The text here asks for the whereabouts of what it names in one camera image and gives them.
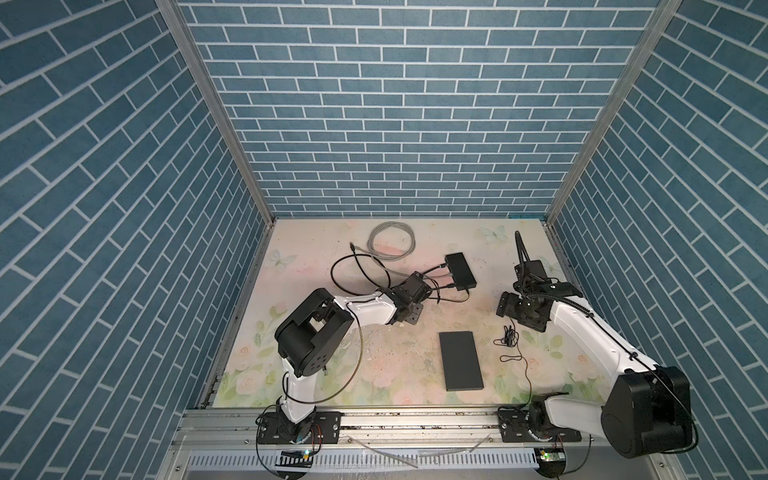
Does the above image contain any large black box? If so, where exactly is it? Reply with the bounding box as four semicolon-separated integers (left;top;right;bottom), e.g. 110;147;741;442
439;331;484;392

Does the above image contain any aluminium front rail frame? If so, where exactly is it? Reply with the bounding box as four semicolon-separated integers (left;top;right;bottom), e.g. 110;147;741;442
159;406;684;479

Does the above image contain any aluminium corner post right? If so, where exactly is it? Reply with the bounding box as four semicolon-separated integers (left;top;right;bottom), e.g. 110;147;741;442
544;0;682;227

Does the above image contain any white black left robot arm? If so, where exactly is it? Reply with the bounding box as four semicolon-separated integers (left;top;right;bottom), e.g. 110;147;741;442
274;272;434;425

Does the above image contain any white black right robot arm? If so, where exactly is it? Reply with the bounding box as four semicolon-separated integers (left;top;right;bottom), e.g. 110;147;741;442
497;258;699;458

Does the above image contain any thin black wire tangle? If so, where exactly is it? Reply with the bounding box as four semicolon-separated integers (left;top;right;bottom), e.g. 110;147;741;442
493;320;535;403

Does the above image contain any aluminium corner post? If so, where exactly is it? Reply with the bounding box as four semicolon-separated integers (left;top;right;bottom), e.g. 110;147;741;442
156;0;275;228
544;0;682;227

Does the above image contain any grey cable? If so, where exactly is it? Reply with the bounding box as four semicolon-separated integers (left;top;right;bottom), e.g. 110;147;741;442
353;220;448;278

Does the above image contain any long black ethernet cable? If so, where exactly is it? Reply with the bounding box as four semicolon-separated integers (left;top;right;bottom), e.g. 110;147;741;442
419;272;460;295

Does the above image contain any black ethernet cable loop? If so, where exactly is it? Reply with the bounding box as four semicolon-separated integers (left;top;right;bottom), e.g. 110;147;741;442
329;241;445;298

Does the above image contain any aluminium corner post left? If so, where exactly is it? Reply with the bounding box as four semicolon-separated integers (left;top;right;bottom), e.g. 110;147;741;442
156;0;275;228

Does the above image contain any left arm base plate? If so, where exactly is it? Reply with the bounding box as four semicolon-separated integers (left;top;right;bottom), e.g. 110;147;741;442
257;408;342;445

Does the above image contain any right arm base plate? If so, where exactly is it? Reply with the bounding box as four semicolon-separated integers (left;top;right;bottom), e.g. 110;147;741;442
496;407;582;443

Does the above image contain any black power adapter with cord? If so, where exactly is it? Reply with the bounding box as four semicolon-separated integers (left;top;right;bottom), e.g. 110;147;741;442
429;289;471;304

